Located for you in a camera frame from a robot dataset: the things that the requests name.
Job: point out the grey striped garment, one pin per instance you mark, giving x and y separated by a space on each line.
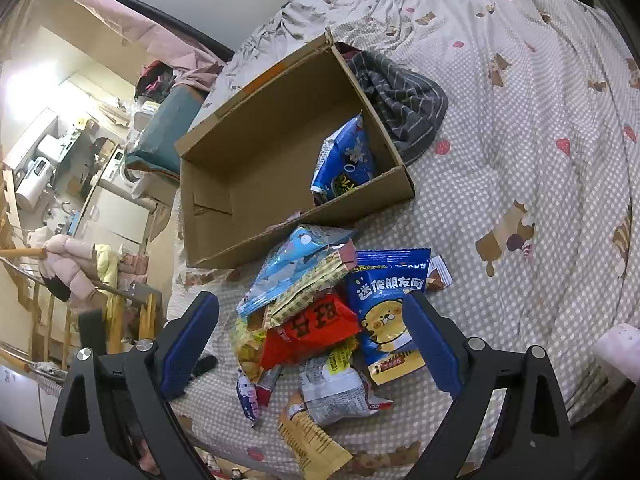
411 107

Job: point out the teal pillow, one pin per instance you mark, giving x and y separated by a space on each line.
155 151

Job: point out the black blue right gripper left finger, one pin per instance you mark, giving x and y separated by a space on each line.
109 401

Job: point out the blue white snack bag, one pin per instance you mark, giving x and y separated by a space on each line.
345 161

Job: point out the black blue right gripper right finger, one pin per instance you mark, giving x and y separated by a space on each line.
506 420

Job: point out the yellow checkered snack packet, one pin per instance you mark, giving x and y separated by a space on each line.
314 283

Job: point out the small red white blue packet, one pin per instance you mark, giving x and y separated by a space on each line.
247 395

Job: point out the white grey snack bag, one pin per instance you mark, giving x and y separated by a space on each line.
333 392

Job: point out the pink quilt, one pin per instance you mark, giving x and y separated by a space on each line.
194 64

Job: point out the blue bear cookie bag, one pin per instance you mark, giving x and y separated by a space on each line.
375 290

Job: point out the yellow chips bag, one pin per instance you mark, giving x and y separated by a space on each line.
247 341

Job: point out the red snack bag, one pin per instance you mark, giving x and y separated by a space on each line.
325 322

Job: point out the tan brown snack packet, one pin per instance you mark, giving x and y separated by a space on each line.
317 454

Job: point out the brown cardboard box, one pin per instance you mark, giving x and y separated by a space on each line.
246 169

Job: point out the pink plush jacket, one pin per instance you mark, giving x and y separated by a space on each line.
68 268

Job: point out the small brown white candy bar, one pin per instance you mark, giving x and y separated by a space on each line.
438 275

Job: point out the light blue snack bag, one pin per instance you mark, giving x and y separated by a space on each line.
284 265

